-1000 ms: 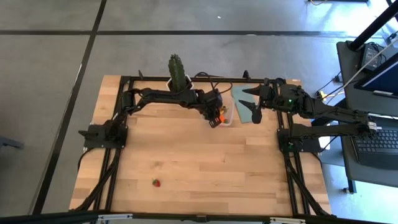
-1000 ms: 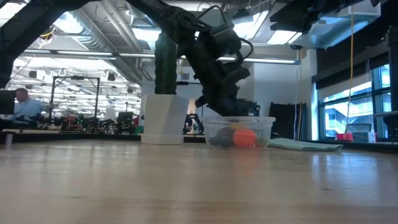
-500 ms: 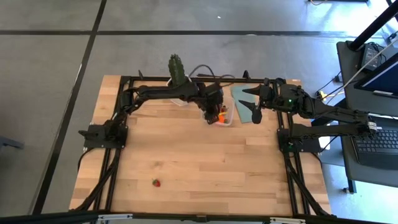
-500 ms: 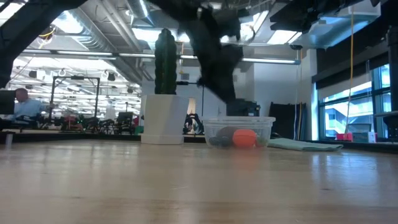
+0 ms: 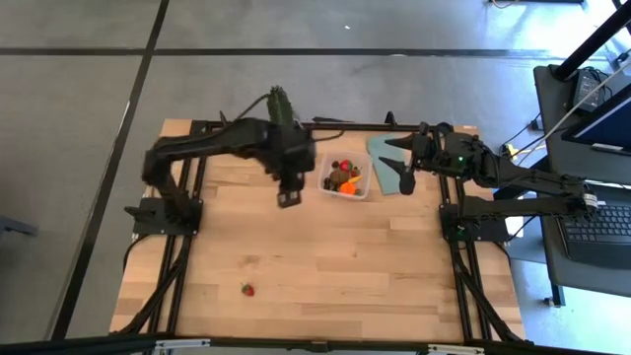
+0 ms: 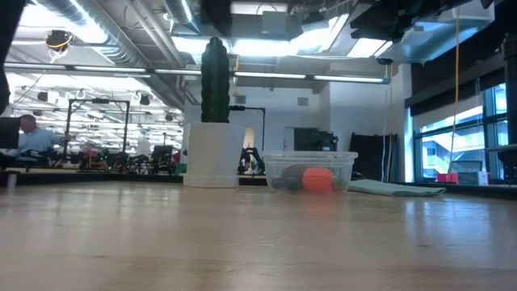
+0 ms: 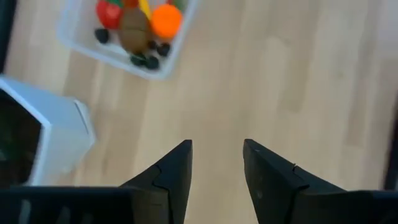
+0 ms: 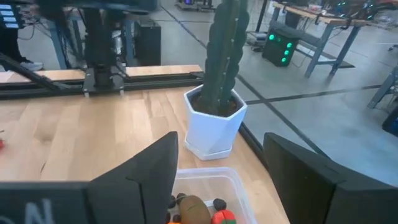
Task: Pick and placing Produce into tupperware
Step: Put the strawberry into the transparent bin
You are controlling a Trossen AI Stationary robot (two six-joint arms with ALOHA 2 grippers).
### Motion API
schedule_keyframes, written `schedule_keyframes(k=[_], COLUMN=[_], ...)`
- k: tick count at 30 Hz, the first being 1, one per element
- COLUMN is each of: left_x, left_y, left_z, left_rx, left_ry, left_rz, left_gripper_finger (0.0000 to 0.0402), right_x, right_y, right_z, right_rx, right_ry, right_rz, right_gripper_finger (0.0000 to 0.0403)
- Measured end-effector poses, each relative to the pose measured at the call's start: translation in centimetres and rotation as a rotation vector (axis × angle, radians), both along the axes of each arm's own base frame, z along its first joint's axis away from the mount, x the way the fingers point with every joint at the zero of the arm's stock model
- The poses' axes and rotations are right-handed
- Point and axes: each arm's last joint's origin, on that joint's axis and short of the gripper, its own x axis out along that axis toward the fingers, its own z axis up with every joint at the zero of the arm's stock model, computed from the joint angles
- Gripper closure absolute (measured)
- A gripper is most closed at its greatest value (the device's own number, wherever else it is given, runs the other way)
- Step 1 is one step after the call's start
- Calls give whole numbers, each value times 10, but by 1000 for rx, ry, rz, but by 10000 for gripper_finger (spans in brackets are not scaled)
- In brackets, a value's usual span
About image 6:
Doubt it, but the black room monitor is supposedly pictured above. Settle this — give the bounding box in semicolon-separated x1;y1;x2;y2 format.
0;116;21;150

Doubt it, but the black rig stand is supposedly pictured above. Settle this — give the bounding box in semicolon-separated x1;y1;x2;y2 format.
63;99;131;162

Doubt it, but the orange toy fruit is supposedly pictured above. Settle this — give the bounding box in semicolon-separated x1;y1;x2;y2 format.
301;167;334;193

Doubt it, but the white hexagonal plant pot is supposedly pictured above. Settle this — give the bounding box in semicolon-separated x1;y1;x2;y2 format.
182;122;247;189

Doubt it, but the black wall panel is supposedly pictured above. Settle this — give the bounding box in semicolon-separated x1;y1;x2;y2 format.
349;132;399;182

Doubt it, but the clear plastic tupperware container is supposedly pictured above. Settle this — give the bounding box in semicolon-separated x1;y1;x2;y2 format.
261;150;359;194

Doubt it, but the person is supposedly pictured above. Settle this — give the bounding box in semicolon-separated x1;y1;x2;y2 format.
18;114;62;157

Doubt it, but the folded light green cloth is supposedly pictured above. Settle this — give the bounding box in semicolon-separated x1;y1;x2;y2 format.
347;179;447;197

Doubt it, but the tall green cactus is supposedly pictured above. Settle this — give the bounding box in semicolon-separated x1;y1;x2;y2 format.
200;36;231;124

